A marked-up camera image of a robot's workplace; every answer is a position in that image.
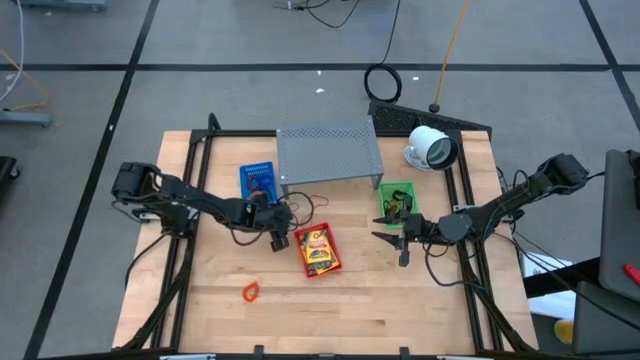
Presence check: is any black floor object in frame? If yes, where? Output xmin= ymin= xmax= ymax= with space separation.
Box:
xmin=0 ymin=155 xmax=21 ymax=196

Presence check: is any grey perforated metal riser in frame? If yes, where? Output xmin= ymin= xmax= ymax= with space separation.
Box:
xmin=275 ymin=115 xmax=385 ymax=201

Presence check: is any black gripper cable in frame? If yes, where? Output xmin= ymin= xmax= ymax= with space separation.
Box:
xmin=227 ymin=191 xmax=316 ymax=247
xmin=423 ymin=242 xmax=489 ymax=291

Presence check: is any grey cart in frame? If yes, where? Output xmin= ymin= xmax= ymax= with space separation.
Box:
xmin=597 ymin=148 xmax=640 ymax=304

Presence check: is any black coiled floor cable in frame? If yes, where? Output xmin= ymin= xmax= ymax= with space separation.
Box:
xmin=363 ymin=0 xmax=404 ymax=105

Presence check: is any green plastic basket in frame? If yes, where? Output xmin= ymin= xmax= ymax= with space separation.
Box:
xmin=378 ymin=180 xmax=419 ymax=229

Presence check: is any black aluminium table frame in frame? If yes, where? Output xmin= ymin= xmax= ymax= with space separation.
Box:
xmin=112 ymin=112 xmax=539 ymax=360

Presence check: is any grey floor base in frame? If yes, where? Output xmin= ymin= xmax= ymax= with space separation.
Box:
xmin=19 ymin=0 xmax=109 ymax=12
xmin=0 ymin=109 xmax=54 ymax=127

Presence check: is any white sheet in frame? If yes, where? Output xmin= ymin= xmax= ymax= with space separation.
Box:
xmin=519 ymin=252 xmax=581 ymax=321

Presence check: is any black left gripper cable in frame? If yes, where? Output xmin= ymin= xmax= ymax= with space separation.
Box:
xmin=227 ymin=191 xmax=316 ymax=247

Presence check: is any yellow hanging cord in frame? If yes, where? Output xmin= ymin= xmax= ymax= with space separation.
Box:
xmin=429 ymin=0 xmax=471 ymax=114

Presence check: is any black perforated panel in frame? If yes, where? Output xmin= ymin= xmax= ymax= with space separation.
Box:
xmin=367 ymin=99 xmax=494 ymax=139

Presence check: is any blue plastic basket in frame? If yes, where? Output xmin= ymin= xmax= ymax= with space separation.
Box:
xmin=238 ymin=160 xmax=279 ymax=207

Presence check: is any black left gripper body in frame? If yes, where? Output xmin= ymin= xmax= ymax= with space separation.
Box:
xmin=248 ymin=198 xmax=295 ymax=253

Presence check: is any yellow crayon box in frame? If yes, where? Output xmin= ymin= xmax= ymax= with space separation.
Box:
xmin=299 ymin=229 xmax=337 ymax=269
xmin=309 ymin=259 xmax=340 ymax=277

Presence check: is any yellow object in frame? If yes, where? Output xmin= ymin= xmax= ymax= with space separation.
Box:
xmin=553 ymin=319 xmax=576 ymax=345

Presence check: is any grey cabinet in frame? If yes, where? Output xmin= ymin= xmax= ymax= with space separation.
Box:
xmin=572 ymin=279 xmax=640 ymax=356

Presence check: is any red plastic basket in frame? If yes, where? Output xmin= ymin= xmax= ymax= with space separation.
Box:
xmin=293 ymin=222 xmax=345 ymax=279

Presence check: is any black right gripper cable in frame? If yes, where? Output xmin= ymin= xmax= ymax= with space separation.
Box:
xmin=423 ymin=242 xmax=489 ymax=291

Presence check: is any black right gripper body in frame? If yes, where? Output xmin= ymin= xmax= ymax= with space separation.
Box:
xmin=397 ymin=210 xmax=442 ymax=269

